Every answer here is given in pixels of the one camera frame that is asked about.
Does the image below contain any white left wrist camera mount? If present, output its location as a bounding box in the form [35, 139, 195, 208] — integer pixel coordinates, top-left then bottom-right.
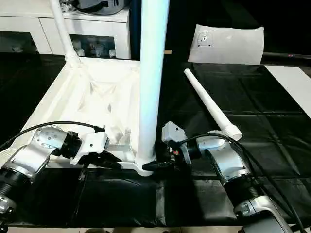
[70, 130, 110, 166]

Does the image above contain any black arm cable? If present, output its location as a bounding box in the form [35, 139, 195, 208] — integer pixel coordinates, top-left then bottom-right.
[0, 120, 105, 151]
[176, 133, 307, 229]

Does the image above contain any white cushion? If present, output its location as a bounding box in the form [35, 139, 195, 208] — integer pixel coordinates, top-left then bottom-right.
[188, 24, 265, 66]

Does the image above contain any white cabinet with glass doors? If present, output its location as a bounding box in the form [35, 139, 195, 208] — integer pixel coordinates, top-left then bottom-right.
[0, 0, 131, 60]

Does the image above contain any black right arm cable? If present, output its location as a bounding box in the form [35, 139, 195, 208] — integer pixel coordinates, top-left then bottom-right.
[176, 133, 307, 229]

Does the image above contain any white plastic table leg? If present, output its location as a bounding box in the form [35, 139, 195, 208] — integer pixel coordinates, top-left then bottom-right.
[49, 0, 82, 67]
[184, 68, 242, 142]
[135, 0, 171, 168]

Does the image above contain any white flat board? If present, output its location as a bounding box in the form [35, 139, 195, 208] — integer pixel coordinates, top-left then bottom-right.
[265, 65, 311, 119]

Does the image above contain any black work mat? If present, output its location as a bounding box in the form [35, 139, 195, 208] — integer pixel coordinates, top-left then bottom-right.
[0, 52, 311, 228]

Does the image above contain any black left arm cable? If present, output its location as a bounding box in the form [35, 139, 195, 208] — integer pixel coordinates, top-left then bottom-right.
[0, 120, 105, 151]

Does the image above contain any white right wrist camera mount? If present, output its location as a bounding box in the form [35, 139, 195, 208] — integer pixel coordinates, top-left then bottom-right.
[160, 121, 186, 145]

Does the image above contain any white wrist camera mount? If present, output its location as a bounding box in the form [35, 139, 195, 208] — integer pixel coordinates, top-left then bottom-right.
[70, 130, 110, 166]
[160, 121, 186, 145]

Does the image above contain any white plastic table top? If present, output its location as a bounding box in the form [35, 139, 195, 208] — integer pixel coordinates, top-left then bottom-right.
[0, 56, 161, 177]

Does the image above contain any grey clutter on cabinet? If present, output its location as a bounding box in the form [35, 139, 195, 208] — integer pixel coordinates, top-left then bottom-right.
[60, 0, 131, 15]

